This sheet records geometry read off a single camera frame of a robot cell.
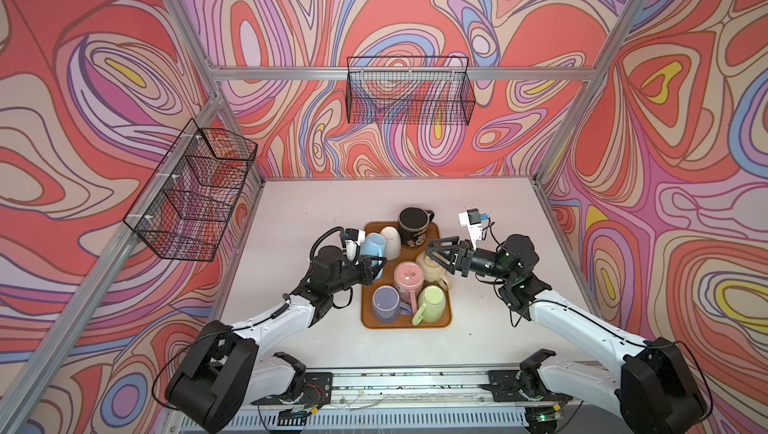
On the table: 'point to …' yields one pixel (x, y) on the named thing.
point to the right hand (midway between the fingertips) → (429, 255)
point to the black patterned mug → (413, 223)
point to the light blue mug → (373, 245)
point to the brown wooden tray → (407, 254)
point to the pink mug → (408, 278)
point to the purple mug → (386, 304)
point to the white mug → (392, 243)
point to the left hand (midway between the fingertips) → (388, 260)
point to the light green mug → (431, 304)
